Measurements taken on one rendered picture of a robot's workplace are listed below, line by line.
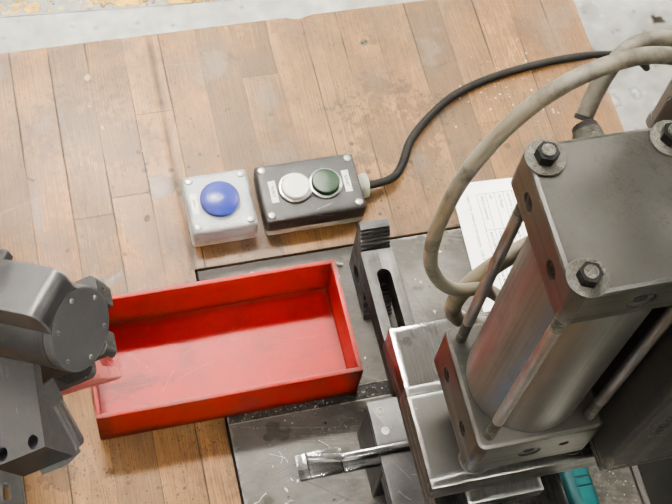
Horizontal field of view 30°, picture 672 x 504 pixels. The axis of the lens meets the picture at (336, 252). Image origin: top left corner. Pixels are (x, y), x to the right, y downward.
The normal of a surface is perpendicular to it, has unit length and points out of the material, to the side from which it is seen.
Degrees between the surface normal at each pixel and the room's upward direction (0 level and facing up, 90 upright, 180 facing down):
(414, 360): 0
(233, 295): 90
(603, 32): 0
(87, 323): 64
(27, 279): 26
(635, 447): 90
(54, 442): 60
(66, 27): 0
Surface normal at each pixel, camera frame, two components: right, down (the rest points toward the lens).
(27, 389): -0.41, -0.33
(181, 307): 0.22, 0.88
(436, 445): 0.10, -0.46
